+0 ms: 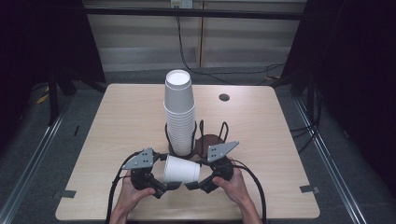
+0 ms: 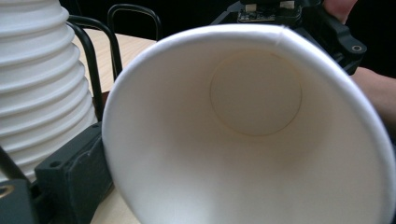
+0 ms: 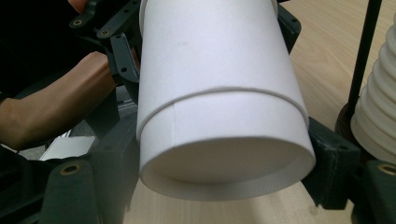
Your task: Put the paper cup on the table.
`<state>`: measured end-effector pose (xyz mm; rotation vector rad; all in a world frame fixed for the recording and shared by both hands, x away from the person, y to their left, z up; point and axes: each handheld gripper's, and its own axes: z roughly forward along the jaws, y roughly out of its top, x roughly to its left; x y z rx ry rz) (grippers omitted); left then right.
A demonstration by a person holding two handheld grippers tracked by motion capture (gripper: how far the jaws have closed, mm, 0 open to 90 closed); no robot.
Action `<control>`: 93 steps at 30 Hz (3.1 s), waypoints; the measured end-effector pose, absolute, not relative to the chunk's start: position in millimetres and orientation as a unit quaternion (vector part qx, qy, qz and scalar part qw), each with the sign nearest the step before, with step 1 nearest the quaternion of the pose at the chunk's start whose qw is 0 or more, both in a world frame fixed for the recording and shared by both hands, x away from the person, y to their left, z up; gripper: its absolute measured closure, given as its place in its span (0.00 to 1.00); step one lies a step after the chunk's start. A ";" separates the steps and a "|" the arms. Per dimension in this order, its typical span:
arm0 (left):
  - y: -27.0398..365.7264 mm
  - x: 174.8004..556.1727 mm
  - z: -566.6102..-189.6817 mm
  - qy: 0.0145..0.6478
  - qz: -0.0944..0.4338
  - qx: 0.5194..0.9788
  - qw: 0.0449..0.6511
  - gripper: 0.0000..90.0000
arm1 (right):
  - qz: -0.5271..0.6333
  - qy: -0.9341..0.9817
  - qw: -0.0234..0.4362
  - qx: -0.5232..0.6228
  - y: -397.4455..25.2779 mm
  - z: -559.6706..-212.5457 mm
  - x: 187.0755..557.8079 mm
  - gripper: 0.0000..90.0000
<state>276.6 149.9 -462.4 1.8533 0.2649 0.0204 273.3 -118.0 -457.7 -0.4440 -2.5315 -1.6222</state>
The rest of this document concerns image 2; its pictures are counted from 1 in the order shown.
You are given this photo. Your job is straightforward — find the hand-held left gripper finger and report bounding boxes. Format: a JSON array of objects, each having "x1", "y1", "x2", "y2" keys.
[{"x1": 34, "y1": 121, "x2": 114, "y2": 224}]

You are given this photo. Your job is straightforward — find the stack of white paper cups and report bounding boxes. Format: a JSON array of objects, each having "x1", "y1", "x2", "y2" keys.
[{"x1": 0, "y1": 0, "x2": 98, "y2": 183}]

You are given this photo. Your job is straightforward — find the black wire cup rack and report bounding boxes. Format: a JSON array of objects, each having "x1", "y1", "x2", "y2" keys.
[{"x1": 0, "y1": 3, "x2": 163, "y2": 183}]

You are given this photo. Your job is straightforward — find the single white paper cup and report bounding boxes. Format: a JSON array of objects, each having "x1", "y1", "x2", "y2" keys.
[{"x1": 101, "y1": 23, "x2": 396, "y2": 224}]

